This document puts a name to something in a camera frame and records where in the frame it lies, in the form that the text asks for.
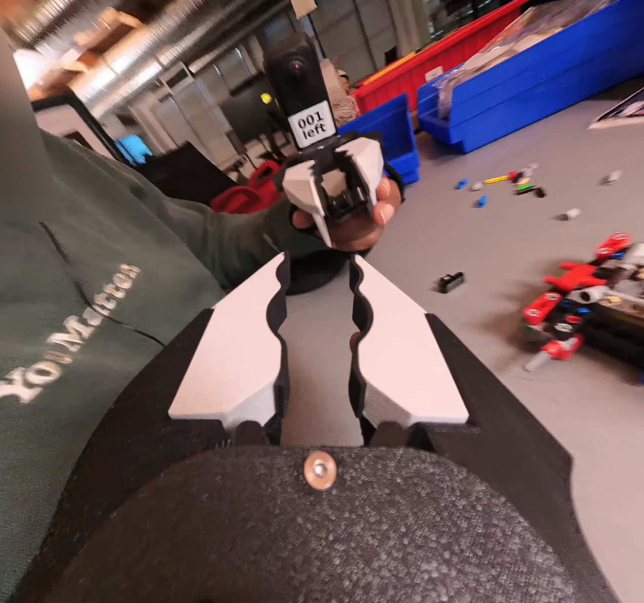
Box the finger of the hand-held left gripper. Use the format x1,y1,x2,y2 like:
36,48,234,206
281,161,334,248
346,137,385,207

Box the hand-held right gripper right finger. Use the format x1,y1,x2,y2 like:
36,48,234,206
349,254,471,428

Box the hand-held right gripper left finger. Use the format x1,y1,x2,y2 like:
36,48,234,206
167,252,291,432

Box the black lego beam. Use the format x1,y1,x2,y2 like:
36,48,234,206
326,184,371,217

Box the person's left forearm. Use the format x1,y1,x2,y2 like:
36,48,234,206
161,195,323,292

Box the cluster of small lego pieces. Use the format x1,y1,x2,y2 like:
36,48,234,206
455,162,547,209

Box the lego car model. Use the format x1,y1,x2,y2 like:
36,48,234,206
521,233,644,374

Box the lego sticker sheet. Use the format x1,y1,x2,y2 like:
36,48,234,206
589,87,644,130

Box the person's left hand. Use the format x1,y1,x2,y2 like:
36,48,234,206
292,176,403,253

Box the small blue bin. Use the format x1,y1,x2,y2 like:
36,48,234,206
337,92,421,186

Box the red bag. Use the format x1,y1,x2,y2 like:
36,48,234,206
210,160,282,214

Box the red bin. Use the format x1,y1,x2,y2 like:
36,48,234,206
350,0,532,113

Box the large blue bin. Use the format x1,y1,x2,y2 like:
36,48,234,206
417,0,644,155

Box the clear plastic parts bags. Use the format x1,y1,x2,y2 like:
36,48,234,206
437,0,622,118

